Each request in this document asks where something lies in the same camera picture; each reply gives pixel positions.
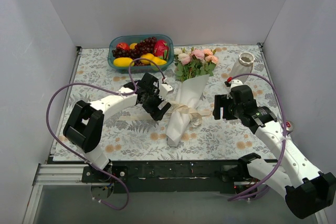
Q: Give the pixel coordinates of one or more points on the red apple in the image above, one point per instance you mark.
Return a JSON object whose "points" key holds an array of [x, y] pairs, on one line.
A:
{"points": [[123, 46]]}

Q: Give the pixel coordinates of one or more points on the cream rose stem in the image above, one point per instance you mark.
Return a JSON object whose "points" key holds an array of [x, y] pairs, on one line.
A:
{"points": [[177, 52]]}

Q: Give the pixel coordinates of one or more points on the red dragon fruit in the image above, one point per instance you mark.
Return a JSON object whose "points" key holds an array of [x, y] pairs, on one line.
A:
{"points": [[161, 49]]}

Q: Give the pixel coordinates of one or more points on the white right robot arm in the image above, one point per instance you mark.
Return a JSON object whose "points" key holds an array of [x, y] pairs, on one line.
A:
{"points": [[304, 187]]}

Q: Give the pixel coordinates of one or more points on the pink rose stem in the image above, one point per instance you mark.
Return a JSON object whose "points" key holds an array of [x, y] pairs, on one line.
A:
{"points": [[197, 63]]}

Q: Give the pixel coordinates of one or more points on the silver drink can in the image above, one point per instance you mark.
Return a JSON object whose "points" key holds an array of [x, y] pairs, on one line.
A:
{"points": [[289, 127]]}

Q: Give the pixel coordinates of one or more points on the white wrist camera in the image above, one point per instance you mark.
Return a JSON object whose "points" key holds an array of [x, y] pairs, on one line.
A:
{"points": [[231, 85], [164, 90]]}

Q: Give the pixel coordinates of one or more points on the floral tablecloth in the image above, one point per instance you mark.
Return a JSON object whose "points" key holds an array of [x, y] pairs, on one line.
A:
{"points": [[146, 140]]}

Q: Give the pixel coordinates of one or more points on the peach rose stem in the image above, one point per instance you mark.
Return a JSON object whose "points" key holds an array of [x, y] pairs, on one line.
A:
{"points": [[211, 61]]}

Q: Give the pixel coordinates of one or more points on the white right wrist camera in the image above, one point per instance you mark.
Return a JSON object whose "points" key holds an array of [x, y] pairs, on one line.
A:
{"points": [[231, 85]]}

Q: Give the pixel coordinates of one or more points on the dark red grape bunch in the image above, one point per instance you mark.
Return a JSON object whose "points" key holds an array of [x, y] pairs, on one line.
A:
{"points": [[144, 46]]}

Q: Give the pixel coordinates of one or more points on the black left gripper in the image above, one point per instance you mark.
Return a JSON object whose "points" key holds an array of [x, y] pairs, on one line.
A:
{"points": [[154, 100]]}

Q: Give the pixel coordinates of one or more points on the white ribbed vase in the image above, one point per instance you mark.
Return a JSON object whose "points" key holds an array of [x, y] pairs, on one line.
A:
{"points": [[244, 64]]}

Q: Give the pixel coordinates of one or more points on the yellow mango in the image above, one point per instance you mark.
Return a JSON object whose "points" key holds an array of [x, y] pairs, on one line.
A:
{"points": [[123, 62], [157, 61]]}

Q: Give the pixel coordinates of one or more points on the white wrapping paper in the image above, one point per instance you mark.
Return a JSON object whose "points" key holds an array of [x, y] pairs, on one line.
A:
{"points": [[189, 94]]}

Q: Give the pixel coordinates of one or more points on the yellow mango left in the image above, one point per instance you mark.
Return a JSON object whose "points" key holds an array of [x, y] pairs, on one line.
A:
{"points": [[123, 62]]}

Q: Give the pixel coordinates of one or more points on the aluminium frame rail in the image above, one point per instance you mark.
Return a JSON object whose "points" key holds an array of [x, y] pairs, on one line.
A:
{"points": [[59, 174]]}

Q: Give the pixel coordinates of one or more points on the cream ribbon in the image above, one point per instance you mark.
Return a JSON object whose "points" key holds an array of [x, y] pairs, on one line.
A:
{"points": [[196, 116]]}

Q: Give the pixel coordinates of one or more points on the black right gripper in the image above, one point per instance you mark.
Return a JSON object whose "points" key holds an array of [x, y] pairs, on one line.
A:
{"points": [[227, 108]]}

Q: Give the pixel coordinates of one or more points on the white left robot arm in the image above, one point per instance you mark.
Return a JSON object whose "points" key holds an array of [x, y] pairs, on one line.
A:
{"points": [[85, 123]]}

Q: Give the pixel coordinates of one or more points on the yellow mango right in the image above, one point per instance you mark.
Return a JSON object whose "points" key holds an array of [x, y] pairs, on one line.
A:
{"points": [[157, 61]]}

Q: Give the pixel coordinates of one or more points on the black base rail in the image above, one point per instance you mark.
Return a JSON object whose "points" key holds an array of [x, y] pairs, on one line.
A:
{"points": [[170, 176]]}

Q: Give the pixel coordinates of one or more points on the yellow lemon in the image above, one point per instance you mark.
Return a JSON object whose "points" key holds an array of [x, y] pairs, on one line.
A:
{"points": [[144, 59]]}

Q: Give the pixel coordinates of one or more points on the orange fruit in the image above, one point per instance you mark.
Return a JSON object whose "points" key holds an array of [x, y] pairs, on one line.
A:
{"points": [[133, 46]]}

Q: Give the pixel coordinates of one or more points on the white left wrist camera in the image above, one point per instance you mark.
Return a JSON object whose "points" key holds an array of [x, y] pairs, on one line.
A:
{"points": [[164, 90]]}

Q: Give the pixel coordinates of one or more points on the white rose stem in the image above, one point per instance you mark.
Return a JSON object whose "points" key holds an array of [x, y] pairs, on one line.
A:
{"points": [[182, 66]]}

